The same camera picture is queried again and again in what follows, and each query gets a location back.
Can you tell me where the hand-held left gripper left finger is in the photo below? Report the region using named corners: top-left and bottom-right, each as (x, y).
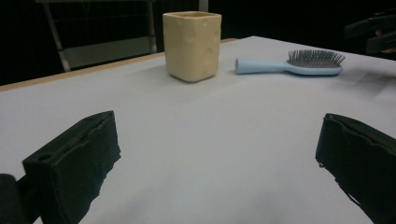
top-left (21, 110), bottom-right (122, 224)

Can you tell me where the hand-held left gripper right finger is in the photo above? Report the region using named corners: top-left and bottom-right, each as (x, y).
top-left (315, 113), bottom-right (396, 224)

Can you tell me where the light blue hairbrush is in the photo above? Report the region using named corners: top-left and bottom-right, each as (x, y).
top-left (234, 49), bottom-right (347, 77)

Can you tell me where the yellow square cup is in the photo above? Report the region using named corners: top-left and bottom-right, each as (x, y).
top-left (162, 11), bottom-right (222, 83)

